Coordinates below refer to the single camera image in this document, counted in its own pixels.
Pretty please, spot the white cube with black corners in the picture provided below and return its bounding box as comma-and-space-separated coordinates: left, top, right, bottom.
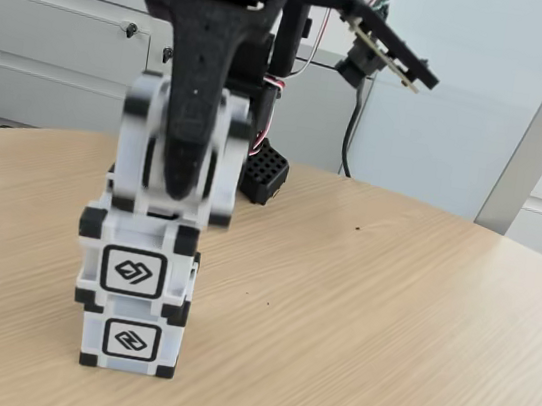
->
68, 186, 209, 325
75, 287, 188, 382
105, 69, 260, 234

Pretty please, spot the white cabinet with drawers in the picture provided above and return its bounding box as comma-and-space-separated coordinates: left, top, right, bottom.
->
0, 0, 389, 180

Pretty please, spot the white red servo cable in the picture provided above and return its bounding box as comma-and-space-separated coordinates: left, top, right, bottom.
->
246, 73, 287, 158
288, 0, 342, 84

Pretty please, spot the black camera cable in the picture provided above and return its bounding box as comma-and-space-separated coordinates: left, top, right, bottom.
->
337, 72, 377, 179

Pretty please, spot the camera module on black mount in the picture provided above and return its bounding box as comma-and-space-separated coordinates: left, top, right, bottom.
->
292, 0, 453, 102

